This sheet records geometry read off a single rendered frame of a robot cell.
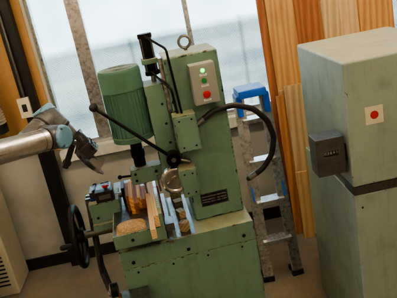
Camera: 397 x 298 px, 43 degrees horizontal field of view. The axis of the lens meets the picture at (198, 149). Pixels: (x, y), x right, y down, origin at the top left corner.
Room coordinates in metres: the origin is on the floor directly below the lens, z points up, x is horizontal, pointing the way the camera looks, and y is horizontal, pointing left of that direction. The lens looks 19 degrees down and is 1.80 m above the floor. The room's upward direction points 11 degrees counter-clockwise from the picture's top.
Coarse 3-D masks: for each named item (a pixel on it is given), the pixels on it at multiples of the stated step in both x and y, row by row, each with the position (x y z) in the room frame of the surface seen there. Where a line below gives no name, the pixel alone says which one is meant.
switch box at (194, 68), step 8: (192, 64) 1.96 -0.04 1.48; (200, 64) 1.94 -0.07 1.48; (208, 64) 1.94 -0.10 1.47; (192, 72) 1.94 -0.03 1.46; (200, 72) 1.94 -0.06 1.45; (208, 72) 1.94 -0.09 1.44; (192, 80) 1.94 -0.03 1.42; (200, 80) 1.94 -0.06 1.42; (208, 80) 1.94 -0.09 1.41; (216, 80) 1.95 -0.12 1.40; (192, 88) 1.95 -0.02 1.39; (200, 88) 1.94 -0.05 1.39; (208, 88) 1.94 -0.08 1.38; (216, 88) 1.94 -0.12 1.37; (200, 96) 1.94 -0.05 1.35; (216, 96) 1.94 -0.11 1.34; (200, 104) 1.94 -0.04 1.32
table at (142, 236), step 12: (120, 216) 1.97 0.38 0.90; (132, 216) 1.95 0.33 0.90; (144, 216) 1.92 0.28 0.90; (96, 228) 1.99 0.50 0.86; (108, 228) 2.00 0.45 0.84; (156, 228) 1.81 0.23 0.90; (120, 240) 1.79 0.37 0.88; (132, 240) 1.79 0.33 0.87; (144, 240) 1.80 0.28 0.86; (156, 240) 1.81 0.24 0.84
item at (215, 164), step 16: (192, 48) 2.11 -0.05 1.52; (208, 48) 2.02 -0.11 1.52; (176, 64) 1.99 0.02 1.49; (176, 80) 1.99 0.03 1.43; (192, 96) 2.00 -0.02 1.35; (224, 112) 2.01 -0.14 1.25; (208, 128) 2.00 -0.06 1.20; (224, 128) 2.01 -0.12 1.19; (208, 144) 2.00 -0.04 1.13; (224, 144) 2.00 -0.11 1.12; (192, 160) 1.99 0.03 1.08; (208, 160) 2.00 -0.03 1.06; (224, 160) 2.00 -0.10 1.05; (208, 176) 2.00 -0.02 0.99; (224, 176) 2.00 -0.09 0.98; (208, 192) 1.99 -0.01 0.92; (240, 192) 2.01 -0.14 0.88; (192, 208) 2.06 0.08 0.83; (208, 208) 1.99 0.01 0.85; (224, 208) 2.00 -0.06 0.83; (240, 208) 2.01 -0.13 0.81
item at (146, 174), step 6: (150, 162) 2.10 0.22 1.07; (156, 162) 2.09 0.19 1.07; (132, 168) 2.07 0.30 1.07; (138, 168) 2.06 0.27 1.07; (144, 168) 2.05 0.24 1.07; (150, 168) 2.05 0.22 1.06; (156, 168) 2.05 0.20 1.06; (132, 174) 2.04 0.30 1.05; (138, 174) 2.04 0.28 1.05; (144, 174) 2.05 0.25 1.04; (150, 174) 2.05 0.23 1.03; (132, 180) 2.04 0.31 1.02; (138, 180) 2.04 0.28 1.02; (144, 180) 2.05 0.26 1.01; (150, 180) 2.05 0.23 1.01
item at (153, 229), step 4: (144, 188) 2.14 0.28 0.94; (148, 188) 2.13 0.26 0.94; (148, 192) 2.08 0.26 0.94; (148, 196) 2.03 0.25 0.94; (148, 200) 1.99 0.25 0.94; (148, 204) 1.95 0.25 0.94; (148, 208) 1.91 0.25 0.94; (148, 212) 1.87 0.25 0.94; (148, 216) 1.83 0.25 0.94; (152, 216) 1.83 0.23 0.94; (152, 220) 1.79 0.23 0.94; (152, 224) 1.76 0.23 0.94; (152, 228) 1.72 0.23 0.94; (152, 232) 1.71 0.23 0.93; (156, 232) 1.71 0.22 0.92; (152, 236) 1.71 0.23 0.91; (156, 236) 1.71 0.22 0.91
